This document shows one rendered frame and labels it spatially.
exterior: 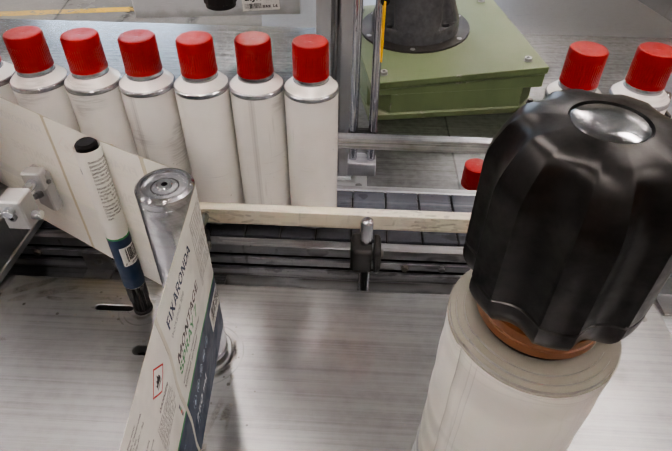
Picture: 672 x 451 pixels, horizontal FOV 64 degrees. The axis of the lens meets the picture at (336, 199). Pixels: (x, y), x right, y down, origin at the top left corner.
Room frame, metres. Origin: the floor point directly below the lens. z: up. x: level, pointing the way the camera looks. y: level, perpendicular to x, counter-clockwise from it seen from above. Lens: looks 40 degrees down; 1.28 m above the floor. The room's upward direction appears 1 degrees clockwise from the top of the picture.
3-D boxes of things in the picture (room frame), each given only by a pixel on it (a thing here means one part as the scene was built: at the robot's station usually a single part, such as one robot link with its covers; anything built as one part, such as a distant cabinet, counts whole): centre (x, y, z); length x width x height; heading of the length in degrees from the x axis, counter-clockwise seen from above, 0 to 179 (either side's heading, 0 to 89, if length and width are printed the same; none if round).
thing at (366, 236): (0.37, -0.03, 0.89); 0.03 x 0.03 x 0.12; 88
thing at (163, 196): (0.27, 0.11, 0.97); 0.05 x 0.05 x 0.19
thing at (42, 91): (0.46, 0.29, 0.98); 0.05 x 0.05 x 0.20
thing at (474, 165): (0.57, -0.19, 0.85); 0.03 x 0.03 x 0.03
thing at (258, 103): (0.46, 0.08, 0.98); 0.05 x 0.05 x 0.20
